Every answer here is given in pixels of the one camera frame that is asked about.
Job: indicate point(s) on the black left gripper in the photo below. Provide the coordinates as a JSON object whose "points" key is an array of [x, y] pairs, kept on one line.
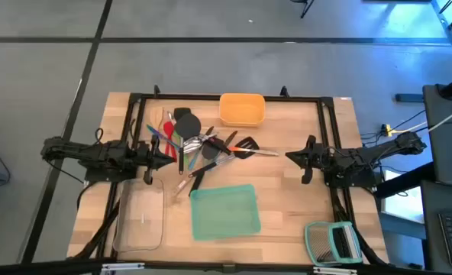
{"points": [[151, 160]]}

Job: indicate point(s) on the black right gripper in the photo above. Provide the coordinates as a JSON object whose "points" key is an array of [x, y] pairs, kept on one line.
{"points": [[310, 160]]}

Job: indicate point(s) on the black slotted turner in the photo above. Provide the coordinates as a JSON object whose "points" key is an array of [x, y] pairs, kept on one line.
{"points": [[247, 147]]}

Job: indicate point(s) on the clear plastic tray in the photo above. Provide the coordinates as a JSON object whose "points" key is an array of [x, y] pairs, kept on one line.
{"points": [[140, 229]]}

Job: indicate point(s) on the teal plastic bin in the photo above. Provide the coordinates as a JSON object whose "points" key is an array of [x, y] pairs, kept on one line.
{"points": [[226, 214]]}

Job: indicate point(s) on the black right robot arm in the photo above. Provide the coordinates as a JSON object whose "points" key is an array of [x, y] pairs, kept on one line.
{"points": [[363, 156]]}

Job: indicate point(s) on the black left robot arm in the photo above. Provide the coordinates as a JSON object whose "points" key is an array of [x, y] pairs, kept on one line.
{"points": [[96, 153]]}

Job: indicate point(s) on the green silicone spatula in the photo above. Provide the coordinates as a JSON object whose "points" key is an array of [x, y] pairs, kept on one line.
{"points": [[176, 138]]}

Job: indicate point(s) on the black nylon spatula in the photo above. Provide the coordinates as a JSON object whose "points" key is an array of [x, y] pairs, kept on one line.
{"points": [[210, 152]]}

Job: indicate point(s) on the orange plastic bin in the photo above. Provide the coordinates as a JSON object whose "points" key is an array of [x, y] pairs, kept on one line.
{"points": [[242, 110]]}

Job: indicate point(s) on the green dish rack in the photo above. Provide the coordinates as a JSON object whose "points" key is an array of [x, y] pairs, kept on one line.
{"points": [[321, 244]]}

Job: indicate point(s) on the black desk beam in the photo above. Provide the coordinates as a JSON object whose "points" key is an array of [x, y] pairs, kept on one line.
{"points": [[405, 179]]}

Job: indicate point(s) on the dark floor foot bar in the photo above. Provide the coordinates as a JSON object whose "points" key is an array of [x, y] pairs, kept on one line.
{"points": [[409, 98]]}

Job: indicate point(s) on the black chair base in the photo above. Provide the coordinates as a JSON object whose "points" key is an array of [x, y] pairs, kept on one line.
{"points": [[306, 7]]}

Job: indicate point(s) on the dark grey side table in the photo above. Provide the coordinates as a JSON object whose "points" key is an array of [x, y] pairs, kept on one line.
{"points": [[451, 153]]}

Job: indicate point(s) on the dark grey desk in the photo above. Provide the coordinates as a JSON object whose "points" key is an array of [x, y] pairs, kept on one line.
{"points": [[430, 237]]}

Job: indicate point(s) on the silver frame bracket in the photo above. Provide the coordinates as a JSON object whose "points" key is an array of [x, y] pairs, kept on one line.
{"points": [[123, 266], [334, 270]]}

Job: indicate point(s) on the black frame crossbeam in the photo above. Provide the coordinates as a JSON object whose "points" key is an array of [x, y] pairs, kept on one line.
{"points": [[39, 267]]}

